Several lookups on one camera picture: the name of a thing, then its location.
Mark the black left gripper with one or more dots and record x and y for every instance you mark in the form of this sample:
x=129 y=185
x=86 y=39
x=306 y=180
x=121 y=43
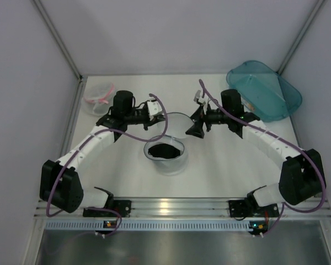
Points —
x=148 y=119

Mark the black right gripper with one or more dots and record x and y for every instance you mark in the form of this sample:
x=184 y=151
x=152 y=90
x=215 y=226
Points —
x=203 y=121

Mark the blue-trimmed white mesh laundry bag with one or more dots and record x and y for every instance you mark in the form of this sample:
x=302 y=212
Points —
x=178 y=124

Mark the black bra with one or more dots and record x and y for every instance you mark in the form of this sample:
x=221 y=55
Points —
x=164 y=151

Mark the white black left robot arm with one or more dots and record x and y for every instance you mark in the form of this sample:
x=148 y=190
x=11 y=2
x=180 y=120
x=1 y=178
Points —
x=61 y=185

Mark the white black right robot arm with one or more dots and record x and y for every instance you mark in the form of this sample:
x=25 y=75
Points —
x=301 y=171

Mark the teal plastic tray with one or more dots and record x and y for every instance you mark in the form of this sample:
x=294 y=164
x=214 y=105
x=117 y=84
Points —
x=265 y=93

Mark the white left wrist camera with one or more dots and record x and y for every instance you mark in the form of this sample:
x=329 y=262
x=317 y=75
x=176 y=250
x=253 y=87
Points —
x=153 y=107

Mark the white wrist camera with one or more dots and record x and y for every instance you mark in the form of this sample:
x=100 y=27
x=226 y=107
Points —
x=202 y=100
x=153 y=107

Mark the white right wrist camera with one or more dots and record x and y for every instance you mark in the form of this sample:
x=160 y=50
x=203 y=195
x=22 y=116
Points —
x=202 y=100

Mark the aluminium front rail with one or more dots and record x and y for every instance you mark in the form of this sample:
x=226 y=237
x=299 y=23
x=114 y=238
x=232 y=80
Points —
x=193 y=208

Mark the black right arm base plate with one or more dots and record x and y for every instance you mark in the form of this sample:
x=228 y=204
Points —
x=241 y=209

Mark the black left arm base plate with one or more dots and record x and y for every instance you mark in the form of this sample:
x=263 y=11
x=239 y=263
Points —
x=123 y=207

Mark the white slotted cable duct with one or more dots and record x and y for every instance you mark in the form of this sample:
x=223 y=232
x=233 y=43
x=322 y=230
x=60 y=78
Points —
x=154 y=225

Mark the left aluminium corner post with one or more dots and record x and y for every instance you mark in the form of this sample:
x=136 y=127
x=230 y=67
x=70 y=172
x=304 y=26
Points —
x=56 y=37

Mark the aluminium corner post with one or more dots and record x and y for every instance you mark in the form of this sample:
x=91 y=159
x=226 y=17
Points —
x=307 y=24
x=56 y=37

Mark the right aluminium corner post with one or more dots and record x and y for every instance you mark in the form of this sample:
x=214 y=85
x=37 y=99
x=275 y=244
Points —
x=307 y=24

